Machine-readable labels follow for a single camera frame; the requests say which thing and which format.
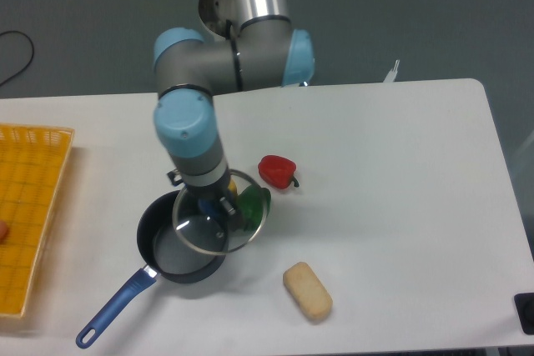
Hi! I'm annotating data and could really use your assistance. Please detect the green bell pepper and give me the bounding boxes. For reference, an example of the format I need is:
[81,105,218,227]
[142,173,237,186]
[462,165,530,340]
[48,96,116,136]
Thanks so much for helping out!
[237,185,271,232]

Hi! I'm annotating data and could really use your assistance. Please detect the red bell pepper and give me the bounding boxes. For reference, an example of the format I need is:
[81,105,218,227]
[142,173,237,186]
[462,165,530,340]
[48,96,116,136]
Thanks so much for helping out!
[258,155,300,190]

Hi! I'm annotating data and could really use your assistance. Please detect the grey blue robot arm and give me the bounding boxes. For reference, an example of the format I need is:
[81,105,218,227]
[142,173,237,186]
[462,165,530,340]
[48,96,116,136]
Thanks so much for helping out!
[153,0,315,203]

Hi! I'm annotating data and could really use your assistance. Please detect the black floor cable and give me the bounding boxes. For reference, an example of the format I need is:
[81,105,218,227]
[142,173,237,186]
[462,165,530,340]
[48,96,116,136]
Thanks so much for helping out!
[0,30,35,88]

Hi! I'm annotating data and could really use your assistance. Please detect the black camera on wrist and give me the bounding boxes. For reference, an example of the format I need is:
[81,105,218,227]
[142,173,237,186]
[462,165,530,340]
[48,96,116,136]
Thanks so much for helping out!
[167,169,184,187]

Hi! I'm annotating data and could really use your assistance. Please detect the beige bread loaf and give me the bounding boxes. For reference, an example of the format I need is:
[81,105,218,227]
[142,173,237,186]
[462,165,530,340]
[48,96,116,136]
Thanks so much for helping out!
[283,262,333,323]

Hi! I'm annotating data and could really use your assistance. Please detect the person hand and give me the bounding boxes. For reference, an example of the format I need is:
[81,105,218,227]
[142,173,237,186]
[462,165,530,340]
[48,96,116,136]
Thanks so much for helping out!
[0,220,9,243]

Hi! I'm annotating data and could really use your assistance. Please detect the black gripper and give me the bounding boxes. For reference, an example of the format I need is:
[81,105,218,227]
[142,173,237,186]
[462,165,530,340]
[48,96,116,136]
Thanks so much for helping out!
[184,178,236,217]

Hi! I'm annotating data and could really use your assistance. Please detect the glass pot lid blue knob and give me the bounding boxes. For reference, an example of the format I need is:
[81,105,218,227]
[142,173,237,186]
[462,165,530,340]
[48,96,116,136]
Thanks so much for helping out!
[172,169,270,256]

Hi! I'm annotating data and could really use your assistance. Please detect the dark blue saucepan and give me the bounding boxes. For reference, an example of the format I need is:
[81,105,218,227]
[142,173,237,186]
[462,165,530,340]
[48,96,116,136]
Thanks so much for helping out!
[75,190,225,348]

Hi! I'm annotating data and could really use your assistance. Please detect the black device at table edge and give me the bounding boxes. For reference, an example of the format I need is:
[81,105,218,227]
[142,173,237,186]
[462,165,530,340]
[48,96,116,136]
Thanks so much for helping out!
[514,293,534,335]

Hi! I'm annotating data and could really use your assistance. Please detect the yellow plastic basket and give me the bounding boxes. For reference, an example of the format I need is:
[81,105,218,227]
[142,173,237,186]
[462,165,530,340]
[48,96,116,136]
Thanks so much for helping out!
[1,123,75,318]

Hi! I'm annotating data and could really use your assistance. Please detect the yellow bell pepper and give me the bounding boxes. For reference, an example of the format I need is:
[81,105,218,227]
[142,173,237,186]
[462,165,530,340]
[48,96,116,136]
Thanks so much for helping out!
[228,179,238,203]

